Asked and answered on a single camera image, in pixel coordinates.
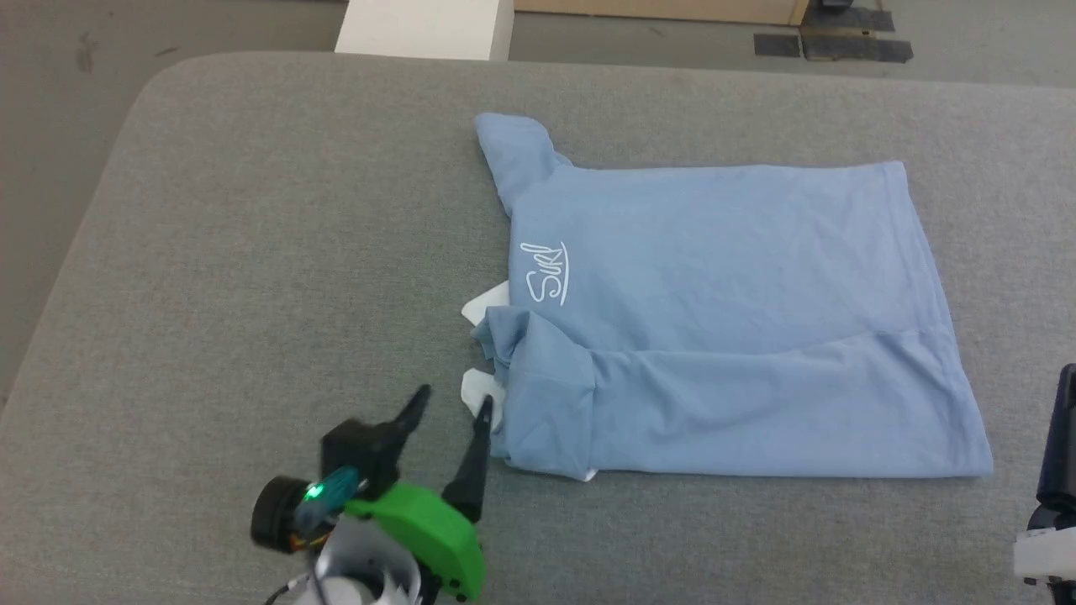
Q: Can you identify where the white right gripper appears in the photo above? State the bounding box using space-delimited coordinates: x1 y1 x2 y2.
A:
1013 523 1076 587

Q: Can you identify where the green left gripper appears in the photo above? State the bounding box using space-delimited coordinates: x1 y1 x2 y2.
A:
343 385 495 602

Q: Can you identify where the light blue polo shirt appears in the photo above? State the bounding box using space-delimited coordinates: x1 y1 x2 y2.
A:
461 113 995 482

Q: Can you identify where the white rectangular box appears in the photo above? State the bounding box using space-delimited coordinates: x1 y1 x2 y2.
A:
335 0 514 61

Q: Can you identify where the teal plug black cable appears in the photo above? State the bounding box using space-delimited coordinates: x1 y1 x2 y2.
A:
290 466 364 543

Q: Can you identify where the light wooden panel frame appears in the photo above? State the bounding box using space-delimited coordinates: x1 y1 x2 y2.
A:
513 0 812 26

